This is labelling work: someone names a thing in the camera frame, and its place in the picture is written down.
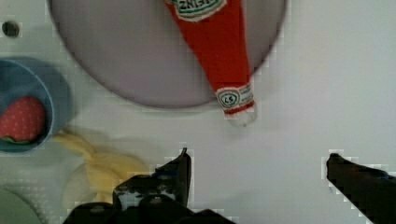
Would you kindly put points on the grey round plate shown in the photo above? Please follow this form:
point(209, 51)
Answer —
point(134, 47)

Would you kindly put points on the red felt ketchup bottle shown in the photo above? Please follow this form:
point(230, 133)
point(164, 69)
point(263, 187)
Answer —
point(215, 32)

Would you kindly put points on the blue bowl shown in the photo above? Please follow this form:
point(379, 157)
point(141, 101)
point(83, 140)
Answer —
point(24, 76)

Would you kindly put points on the red felt strawberry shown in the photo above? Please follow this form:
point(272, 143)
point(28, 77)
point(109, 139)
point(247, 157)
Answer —
point(23, 121)

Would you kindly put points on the yellow felt banana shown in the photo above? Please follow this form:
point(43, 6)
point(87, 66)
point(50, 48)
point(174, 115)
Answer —
point(96, 178)

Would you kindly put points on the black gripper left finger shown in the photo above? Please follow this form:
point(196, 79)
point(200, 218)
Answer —
point(159, 198)

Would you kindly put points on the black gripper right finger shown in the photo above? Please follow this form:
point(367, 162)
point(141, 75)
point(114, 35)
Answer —
point(371, 190)

